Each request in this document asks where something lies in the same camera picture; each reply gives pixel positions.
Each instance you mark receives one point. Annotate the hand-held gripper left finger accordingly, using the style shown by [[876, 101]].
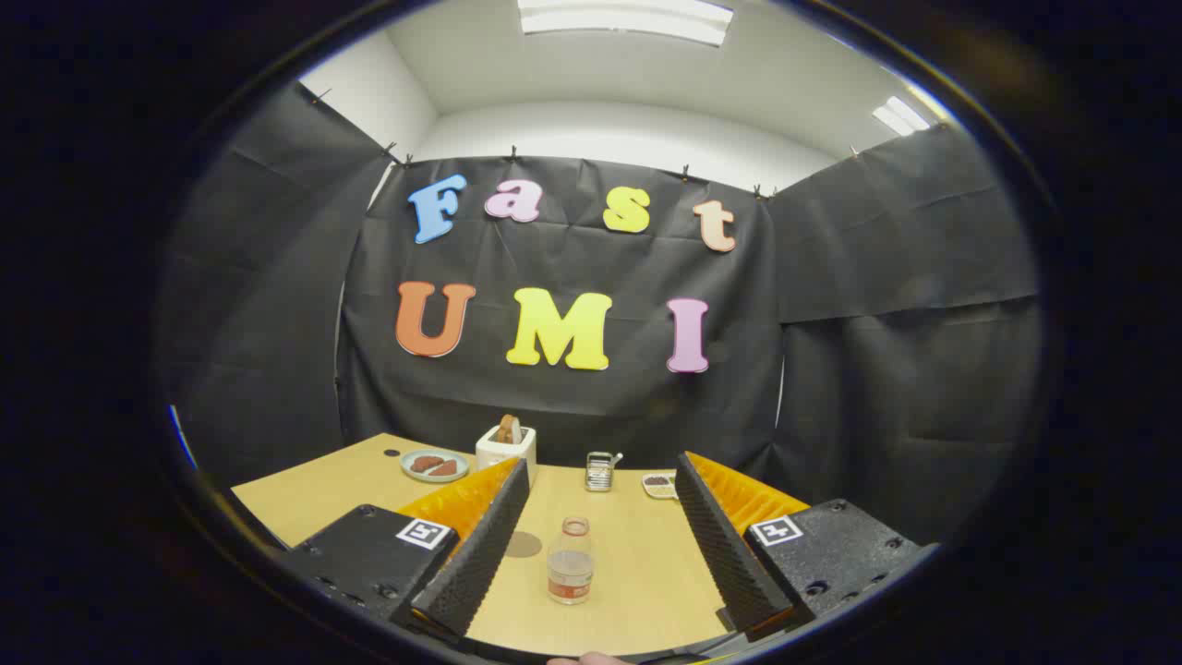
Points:
[[485, 545]]

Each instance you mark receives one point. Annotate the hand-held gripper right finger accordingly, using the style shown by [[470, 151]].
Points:
[[720, 545]]

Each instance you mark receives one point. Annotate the round brown coaster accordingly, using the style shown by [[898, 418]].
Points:
[[527, 545]]

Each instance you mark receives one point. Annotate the clear plastic juice bottle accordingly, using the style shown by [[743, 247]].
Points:
[[570, 573]]

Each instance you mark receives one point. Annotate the brown sausage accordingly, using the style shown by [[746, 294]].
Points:
[[425, 464], [447, 469]]

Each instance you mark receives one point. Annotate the white divided dish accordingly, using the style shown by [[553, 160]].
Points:
[[657, 484]]

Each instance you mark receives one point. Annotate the wooden table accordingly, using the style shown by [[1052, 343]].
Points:
[[637, 573]]

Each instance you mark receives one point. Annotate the white toaster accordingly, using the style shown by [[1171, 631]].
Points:
[[503, 454]]

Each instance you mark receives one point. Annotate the pale green plate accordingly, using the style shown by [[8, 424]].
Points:
[[406, 462]]

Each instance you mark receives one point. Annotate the brown bread slice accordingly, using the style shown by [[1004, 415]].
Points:
[[508, 429]]

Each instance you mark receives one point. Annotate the black backdrop cloth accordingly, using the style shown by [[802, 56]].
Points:
[[591, 268]]

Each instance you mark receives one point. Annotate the small ceiling light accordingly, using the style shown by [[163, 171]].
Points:
[[900, 115]]

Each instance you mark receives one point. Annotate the long ceiling light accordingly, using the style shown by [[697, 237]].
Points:
[[628, 20]]

